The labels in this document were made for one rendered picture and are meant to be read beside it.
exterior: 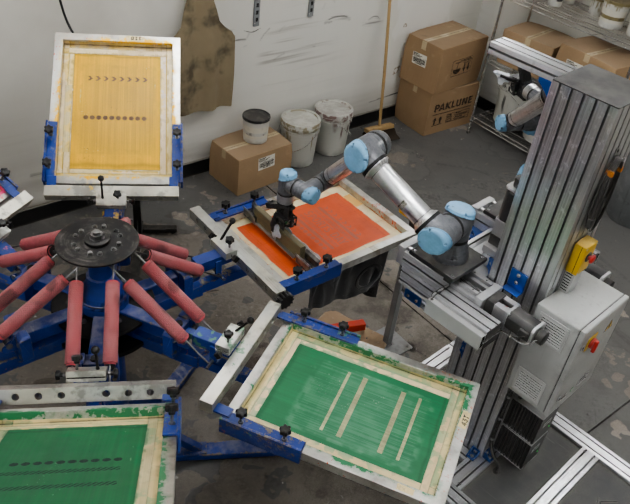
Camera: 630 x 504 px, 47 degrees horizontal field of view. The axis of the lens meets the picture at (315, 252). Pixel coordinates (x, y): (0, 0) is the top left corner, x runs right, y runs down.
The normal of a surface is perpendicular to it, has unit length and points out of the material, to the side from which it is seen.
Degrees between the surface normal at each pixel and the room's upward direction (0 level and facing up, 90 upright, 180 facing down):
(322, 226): 0
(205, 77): 90
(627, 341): 0
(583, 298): 0
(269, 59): 90
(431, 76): 90
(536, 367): 90
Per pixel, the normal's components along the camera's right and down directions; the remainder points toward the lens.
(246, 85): 0.61, 0.54
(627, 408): 0.11, -0.78
